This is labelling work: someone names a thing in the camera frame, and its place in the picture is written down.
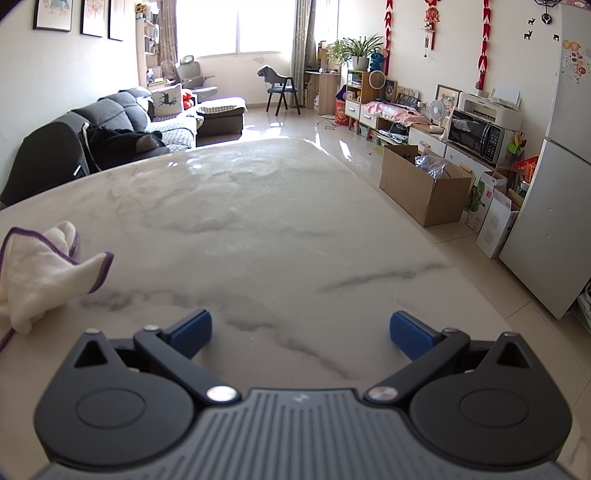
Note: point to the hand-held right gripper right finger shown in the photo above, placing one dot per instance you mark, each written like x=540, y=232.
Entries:
x=406, y=334

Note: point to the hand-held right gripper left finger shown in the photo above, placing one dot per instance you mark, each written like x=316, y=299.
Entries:
x=194, y=330

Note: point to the white towel purple trim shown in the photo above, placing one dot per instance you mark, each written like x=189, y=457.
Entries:
x=41, y=277

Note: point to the plain white box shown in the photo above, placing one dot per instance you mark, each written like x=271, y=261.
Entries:
x=496, y=226

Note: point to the brown cardboard box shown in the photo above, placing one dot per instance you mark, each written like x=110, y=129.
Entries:
x=415, y=194

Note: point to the white box green print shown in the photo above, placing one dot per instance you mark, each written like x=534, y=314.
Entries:
x=478, y=207

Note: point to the clear plastic bag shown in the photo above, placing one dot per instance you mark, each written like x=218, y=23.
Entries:
x=431, y=166

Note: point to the white low cabinet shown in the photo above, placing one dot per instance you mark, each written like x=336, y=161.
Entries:
x=461, y=159

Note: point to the checked sofa blanket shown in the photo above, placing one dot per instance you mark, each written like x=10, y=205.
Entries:
x=221, y=107
x=178, y=131

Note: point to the black clothing pile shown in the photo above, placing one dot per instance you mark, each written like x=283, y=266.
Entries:
x=120, y=141

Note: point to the white refrigerator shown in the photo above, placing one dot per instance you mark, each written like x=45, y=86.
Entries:
x=549, y=184

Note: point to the black microwave oven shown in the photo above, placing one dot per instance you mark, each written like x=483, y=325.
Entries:
x=473, y=134

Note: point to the colourful toy windmill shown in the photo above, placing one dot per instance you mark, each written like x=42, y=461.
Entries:
x=517, y=145

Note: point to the pink cloth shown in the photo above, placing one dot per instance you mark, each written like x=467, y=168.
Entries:
x=392, y=111

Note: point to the white standing fan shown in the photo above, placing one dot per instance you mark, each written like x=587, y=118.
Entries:
x=441, y=110

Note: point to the red bag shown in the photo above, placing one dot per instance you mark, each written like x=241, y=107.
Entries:
x=341, y=113

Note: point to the red plush toy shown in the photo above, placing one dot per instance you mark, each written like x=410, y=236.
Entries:
x=187, y=99

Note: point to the deer print cushion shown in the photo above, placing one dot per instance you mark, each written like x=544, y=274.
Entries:
x=166, y=100

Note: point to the dark grey sofa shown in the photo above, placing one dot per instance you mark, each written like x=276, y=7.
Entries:
x=111, y=110

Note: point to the white printer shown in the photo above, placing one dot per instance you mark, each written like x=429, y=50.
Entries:
x=489, y=110

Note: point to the wooden framed picture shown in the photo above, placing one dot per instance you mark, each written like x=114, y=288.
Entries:
x=448, y=94

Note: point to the wooden shelf cabinet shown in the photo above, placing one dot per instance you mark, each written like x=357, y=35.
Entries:
x=355, y=92

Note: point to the black wooden chair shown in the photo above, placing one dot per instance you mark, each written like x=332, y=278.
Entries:
x=281, y=92

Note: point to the grey recliner chair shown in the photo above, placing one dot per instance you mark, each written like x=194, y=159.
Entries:
x=191, y=74

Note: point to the wooden desk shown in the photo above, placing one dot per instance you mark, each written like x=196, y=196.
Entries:
x=325, y=90

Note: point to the white paper sheet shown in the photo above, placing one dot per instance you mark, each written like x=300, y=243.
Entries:
x=505, y=94

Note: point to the grey cloth bundle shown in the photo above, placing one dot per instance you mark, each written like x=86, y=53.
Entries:
x=270, y=74

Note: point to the blue plush toy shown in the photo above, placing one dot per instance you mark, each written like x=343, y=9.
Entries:
x=377, y=61

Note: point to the green potted plant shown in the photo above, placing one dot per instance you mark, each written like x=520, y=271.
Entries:
x=358, y=48

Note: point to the white bookshelf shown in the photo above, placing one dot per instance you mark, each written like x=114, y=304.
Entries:
x=148, y=41

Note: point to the small hanging charm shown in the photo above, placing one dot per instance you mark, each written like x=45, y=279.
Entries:
x=428, y=39

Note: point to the grey curtain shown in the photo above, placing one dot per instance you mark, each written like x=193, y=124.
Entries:
x=301, y=46
x=168, y=27

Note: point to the bright window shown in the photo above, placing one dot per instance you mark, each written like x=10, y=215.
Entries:
x=235, y=25

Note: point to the colourful fridge magnets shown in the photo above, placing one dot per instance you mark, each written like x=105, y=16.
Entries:
x=577, y=60

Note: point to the red knot ornament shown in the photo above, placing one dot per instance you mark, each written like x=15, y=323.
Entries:
x=431, y=11

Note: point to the small dark picture frame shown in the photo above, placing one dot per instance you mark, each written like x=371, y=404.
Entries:
x=390, y=89

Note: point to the framed wall picture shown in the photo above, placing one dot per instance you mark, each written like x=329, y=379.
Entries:
x=53, y=14
x=92, y=16
x=116, y=18

